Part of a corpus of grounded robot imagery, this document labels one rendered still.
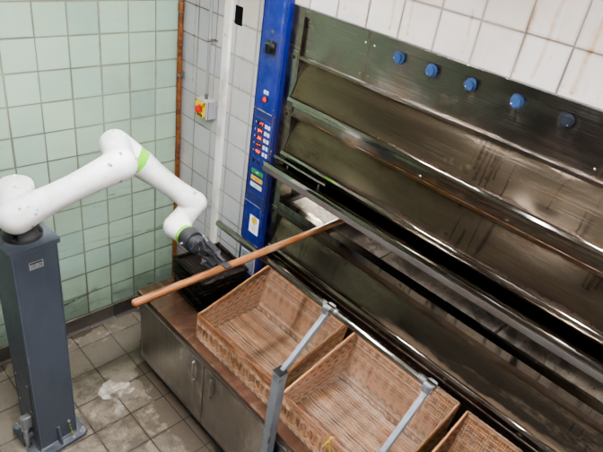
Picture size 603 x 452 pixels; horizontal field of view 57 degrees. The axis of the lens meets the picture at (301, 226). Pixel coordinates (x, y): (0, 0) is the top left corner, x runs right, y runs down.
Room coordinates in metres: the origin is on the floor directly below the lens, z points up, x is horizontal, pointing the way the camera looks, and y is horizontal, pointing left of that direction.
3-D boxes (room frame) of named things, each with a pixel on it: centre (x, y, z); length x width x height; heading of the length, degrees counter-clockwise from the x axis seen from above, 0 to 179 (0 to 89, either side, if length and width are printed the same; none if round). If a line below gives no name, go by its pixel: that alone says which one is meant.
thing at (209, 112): (2.78, 0.60, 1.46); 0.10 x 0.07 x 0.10; 49
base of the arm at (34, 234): (1.80, 1.13, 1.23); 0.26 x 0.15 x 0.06; 53
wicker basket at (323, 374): (1.60, -0.39, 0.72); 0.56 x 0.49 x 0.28; 49
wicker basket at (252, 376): (2.00, 0.06, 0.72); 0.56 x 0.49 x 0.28; 50
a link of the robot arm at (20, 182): (1.75, 1.08, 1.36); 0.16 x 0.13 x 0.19; 27
